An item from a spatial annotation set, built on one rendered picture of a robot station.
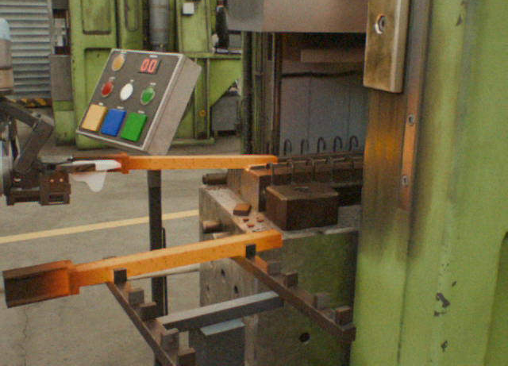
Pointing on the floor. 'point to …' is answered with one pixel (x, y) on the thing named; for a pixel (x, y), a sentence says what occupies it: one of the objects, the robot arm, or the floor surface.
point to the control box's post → (155, 240)
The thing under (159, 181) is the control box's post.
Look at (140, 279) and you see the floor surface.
